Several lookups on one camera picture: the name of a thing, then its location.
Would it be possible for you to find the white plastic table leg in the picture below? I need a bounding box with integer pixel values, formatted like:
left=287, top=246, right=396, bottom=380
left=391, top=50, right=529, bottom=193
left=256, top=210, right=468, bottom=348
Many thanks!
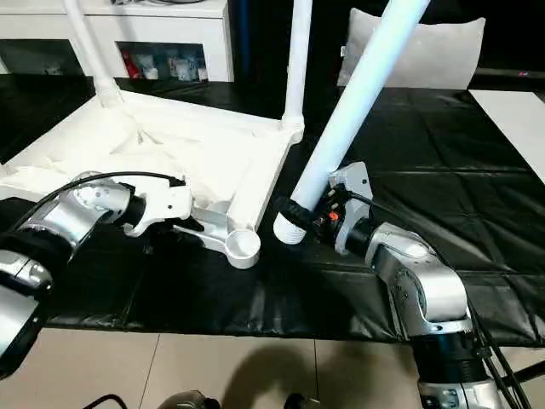
left=272, top=0, right=432, bottom=247
left=281, top=0, right=315, bottom=129
left=62, top=0, right=125, bottom=110

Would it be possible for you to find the black stand leg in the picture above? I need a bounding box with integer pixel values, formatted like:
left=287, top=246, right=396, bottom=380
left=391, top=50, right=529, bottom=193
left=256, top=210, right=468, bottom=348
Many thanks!
left=506, top=361, right=545, bottom=384

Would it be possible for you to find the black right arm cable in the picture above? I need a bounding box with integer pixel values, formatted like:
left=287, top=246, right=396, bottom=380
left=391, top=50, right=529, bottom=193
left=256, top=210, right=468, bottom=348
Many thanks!
left=340, top=191, right=545, bottom=409

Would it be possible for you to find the black bar red light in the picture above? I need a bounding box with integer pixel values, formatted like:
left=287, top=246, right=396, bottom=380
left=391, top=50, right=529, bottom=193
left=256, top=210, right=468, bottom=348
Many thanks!
left=474, top=67, right=545, bottom=80

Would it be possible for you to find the dark blue cabinet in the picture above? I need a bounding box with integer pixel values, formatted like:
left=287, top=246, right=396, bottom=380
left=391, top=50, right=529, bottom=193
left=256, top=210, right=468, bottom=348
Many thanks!
left=232, top=0, right=354, bottom=86

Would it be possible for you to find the white board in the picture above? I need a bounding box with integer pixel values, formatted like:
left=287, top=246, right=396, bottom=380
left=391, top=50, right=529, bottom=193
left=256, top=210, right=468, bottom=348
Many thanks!
left=468, top=88, right=545, bottom=174

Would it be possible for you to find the black mat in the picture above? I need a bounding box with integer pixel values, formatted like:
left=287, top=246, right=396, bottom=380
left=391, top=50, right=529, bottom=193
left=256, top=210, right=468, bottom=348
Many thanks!
left=0, top=76, right=545, bottom=349

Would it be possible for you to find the grey cushion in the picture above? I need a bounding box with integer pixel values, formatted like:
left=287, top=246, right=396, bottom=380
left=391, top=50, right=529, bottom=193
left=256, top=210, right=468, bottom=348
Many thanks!
left=337, top=7, right=487, bottom=90

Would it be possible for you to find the white plastic table top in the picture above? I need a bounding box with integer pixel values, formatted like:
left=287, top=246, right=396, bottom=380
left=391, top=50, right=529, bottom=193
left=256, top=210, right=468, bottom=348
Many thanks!
left=0, top=87, right=306, bottom=270

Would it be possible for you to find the white cabinet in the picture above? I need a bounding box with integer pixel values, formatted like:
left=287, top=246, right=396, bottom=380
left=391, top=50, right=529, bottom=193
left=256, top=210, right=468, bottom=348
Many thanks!
left=0, top=0, right=236, bottom=83

